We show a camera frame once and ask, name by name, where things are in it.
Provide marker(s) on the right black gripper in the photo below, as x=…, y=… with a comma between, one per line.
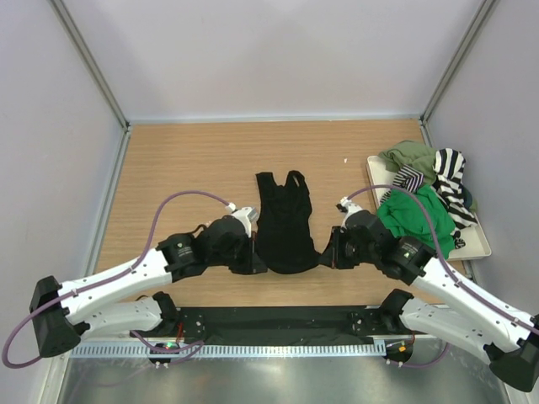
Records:
x=332, y=256

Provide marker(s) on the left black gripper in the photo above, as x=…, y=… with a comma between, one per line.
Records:
x=253, y=263

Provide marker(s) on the bright green tank top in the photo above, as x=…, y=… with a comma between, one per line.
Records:
x=403, y=217

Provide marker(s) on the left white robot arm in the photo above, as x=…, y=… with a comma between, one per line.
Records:
x=66, y=313

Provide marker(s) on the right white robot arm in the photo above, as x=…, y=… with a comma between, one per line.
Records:
x=503, y=337

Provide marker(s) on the olive green tank top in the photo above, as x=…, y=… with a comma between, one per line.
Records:
x=443, y=169

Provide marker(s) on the black white striped tank top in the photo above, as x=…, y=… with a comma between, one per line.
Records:
x=411, y=180

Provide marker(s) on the white plastic tray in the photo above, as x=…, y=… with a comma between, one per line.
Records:
x=476, y=244

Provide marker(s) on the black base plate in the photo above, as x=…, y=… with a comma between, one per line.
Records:
x=278, y=326

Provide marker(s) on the slotted cable duct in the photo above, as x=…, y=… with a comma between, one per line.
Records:
x=137, y=350

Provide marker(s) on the left aluminium frame post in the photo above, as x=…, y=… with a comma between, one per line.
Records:
x=76, y=37

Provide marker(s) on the aluminium frame post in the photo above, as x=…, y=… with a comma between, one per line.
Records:
x=76, y=37
x=465, y=45

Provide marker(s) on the right aluminium frame post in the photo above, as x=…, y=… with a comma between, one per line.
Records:
x=465, y=45

